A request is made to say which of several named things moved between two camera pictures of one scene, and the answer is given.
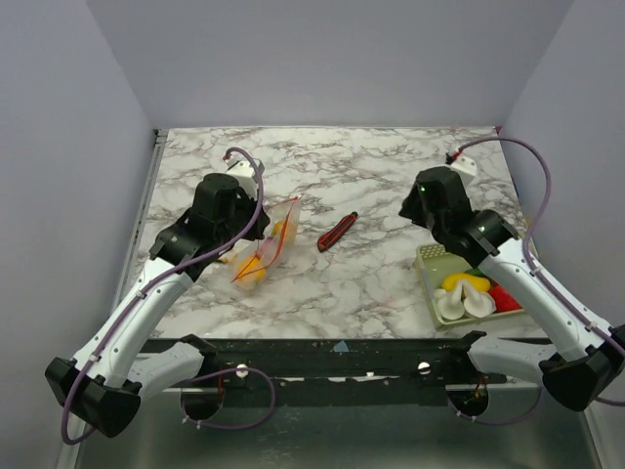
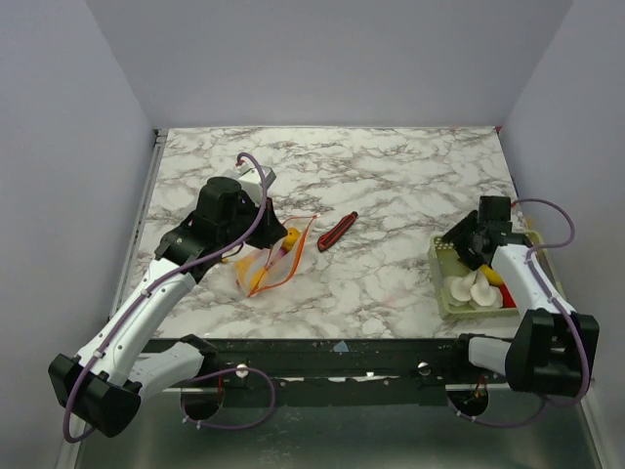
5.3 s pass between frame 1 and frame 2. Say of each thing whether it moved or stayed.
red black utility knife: stayed
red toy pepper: stayed
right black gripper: moved
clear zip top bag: moved
